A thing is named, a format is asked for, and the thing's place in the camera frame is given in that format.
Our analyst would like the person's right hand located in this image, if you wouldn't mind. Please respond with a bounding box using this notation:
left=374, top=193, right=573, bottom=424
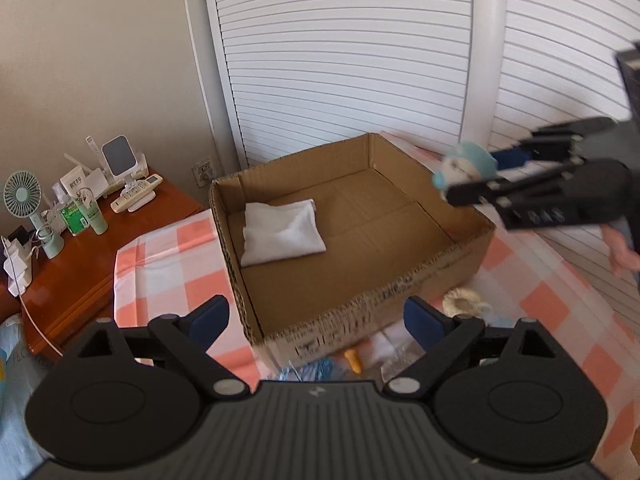
left=602, top=224, right=640, bottom=277

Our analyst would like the white wall socket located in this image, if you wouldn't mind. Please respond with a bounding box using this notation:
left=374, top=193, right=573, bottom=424
left=192, top=157, right=221, bottom=188

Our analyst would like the bundle of blue thread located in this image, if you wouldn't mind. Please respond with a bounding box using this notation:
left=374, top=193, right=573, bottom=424
left=277, top=357, right=351, bottom=383

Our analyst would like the white router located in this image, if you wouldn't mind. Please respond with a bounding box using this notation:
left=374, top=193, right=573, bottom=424
left=64, top=135, right=111, bottom=196

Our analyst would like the green handheld fan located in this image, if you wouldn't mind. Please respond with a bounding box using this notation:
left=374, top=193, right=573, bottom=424
left=4, top=170, right=65, bottom=259

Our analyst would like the white remote control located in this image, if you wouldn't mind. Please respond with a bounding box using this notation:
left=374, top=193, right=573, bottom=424
left=111, top=191, right=157, bottom=213
left=122, top=174, right=164, bottom=198

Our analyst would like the green sanitizer bottle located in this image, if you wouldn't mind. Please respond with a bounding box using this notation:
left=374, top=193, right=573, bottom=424
left=60, top=195, right=88, bottom=236

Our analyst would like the wooden nightstand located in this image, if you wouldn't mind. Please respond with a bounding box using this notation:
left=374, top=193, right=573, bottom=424
left=0, top=175, right=206, bottom=361

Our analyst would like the small blue white plush toy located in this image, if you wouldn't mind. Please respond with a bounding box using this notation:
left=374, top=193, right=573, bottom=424
left=432, top=141, right=499, bottom=196

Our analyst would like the clear plastic bag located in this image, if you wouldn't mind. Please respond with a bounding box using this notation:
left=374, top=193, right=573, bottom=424
left=380, top=345, right=426, bottom=386

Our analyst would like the orange white checkered bedsheet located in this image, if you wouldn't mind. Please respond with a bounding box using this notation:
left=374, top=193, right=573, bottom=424
left=114, top=132, right=640, bottom=480

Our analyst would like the cream fluffy scrunchie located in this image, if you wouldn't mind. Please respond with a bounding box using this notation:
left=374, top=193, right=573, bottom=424
left=442, top=287, right=488, bottom=318

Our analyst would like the white charger block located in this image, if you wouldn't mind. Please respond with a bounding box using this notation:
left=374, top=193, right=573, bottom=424
left=4, top=240, right=35, bottom=298

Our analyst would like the brown cardboard box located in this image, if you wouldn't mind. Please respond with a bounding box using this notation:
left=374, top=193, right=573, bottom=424
left=209, top=132, right=496, bottom=367

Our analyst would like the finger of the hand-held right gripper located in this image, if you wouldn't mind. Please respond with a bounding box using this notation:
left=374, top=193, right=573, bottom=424
left=490, top=116, right=617, bottom=173
left=445, top=157, right=588, bottom=208

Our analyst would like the white framed square stand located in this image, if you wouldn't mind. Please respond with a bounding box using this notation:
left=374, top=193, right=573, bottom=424
left=101, top=135, right=147, bottom=186

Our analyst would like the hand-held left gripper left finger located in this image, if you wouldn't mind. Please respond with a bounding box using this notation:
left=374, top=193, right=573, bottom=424
left=75, top=295, right=251, bottom=403

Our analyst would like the white louvered closet door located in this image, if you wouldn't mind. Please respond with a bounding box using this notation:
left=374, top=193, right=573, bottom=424
left=200, top=0, right=501, bottom=168
left=487, top=0, right=640, bottom=311

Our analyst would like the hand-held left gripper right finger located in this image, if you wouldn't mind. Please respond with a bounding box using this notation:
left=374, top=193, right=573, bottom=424
left=385, top=295, right=563, bottom=403

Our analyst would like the white charging cable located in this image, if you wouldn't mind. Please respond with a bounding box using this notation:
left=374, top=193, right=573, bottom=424
left=19, top=287, right=63, bottom=359

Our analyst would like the green cream tube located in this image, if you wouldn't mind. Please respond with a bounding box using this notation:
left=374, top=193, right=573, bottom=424
left=82, top=197, right=108, bottom=234

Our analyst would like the white folded towel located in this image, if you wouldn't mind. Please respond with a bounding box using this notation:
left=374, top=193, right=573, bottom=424
left=241, top=199, right=327, bottom=267

